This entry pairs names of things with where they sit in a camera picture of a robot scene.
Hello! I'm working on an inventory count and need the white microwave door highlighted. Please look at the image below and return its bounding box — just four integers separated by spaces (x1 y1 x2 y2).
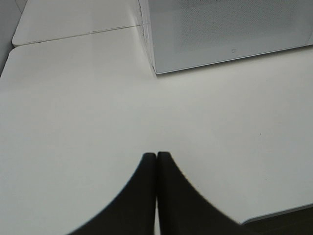
149 0 313 74

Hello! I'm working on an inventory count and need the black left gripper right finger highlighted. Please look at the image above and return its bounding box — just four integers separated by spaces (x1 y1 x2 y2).
156 152 245 235

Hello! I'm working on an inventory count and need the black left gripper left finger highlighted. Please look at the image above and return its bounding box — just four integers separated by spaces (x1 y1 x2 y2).
72 153 157 235

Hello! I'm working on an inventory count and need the white microwave oven body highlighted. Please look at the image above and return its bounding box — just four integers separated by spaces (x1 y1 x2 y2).
136 0 157 73

